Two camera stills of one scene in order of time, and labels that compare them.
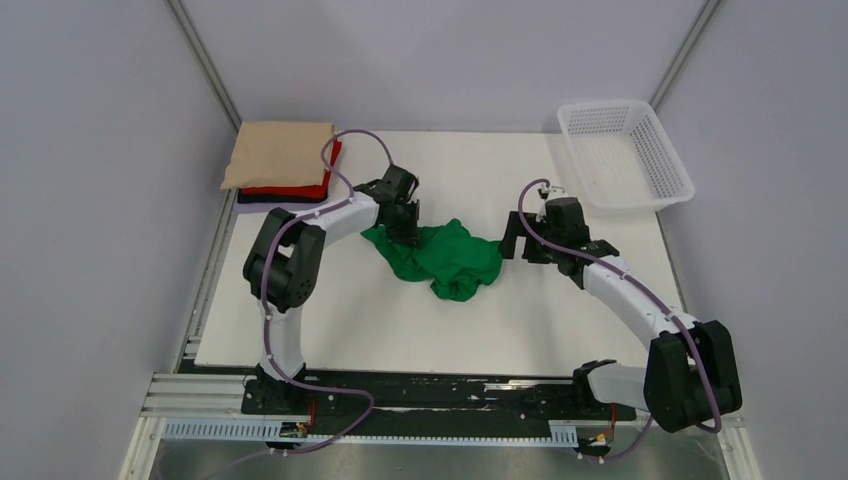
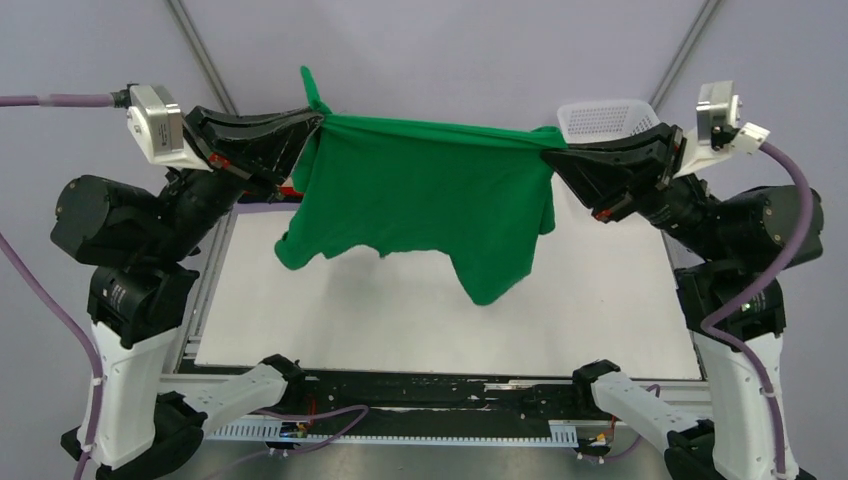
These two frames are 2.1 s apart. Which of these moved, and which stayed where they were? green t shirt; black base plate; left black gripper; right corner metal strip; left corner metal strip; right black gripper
Moved: green t shirt; right black gripper; left black gripper
Stayed: black base plate; right corner metal strip; left corner metal strip
